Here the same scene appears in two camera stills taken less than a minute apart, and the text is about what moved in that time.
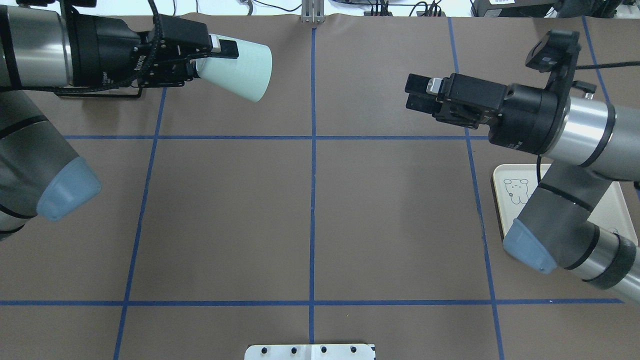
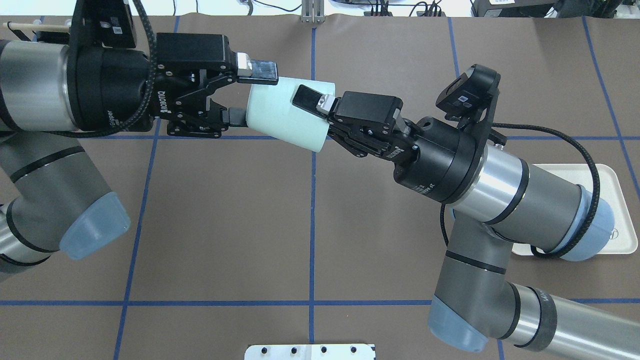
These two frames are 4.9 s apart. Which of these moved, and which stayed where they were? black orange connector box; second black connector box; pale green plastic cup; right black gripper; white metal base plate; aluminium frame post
Moved: pale green plastic cup; right black gripper
Stayed: aluminium frame post; second black connector box; black orange connector box; white metal base plate
